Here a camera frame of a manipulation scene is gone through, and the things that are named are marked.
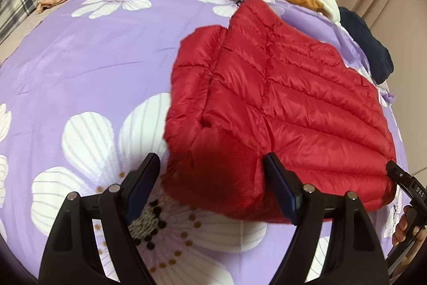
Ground red puffer down jacket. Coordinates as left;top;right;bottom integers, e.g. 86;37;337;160
162;0;396;223

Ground right hand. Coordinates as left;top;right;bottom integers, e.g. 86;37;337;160
392;205;426;249

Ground navy blue garment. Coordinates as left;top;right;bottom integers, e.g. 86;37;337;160
339;6;394;84

